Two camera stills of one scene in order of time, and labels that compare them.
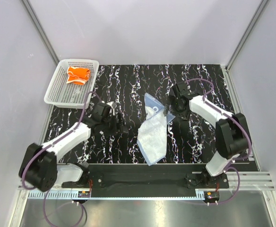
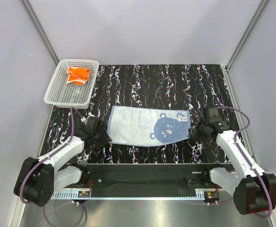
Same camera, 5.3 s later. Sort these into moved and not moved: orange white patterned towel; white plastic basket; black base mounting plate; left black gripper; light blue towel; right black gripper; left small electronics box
Moved: left black gripper; right black gripper; light blue towel
Not moved: black base mounting plate; orange white patterned towel; left small electronics box; white plastic basket
